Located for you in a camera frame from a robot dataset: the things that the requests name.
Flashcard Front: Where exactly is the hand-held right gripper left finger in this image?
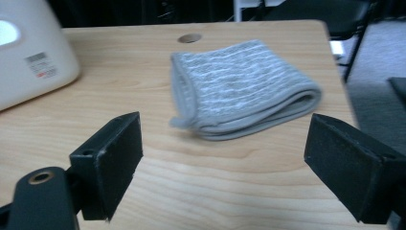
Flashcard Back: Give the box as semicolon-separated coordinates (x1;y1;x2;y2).
69;111;144;222

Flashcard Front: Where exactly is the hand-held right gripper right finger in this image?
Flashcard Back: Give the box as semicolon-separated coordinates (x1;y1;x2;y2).
304;113;406;224

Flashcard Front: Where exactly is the white plastic storage bin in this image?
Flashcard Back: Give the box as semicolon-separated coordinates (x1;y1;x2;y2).
0;0;81;112

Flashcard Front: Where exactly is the grey fluffy towel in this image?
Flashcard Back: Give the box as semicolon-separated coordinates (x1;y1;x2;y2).
169;38;323;142

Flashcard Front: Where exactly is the black folding chair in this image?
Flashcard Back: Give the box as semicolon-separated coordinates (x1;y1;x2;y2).
257;0;381;84

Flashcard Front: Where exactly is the white desk frame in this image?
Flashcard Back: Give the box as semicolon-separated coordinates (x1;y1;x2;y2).
233;0;286;23

